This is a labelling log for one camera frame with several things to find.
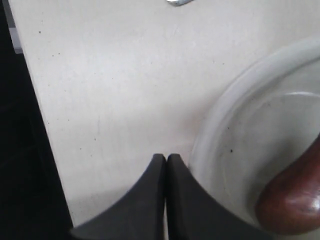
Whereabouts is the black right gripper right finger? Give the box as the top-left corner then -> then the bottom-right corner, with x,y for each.
166,153 -> 272,240

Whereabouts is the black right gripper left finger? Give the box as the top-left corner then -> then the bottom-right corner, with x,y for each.
70,153 -> 166,240

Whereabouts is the dark red wooden spoon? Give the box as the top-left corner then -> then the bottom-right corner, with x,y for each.
255,137 -> 320,235

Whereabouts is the white floral ceramic bowl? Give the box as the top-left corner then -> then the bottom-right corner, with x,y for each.
188,37 -> 320,226

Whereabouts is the silver fork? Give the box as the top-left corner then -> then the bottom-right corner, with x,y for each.
166,0 -> 193,7

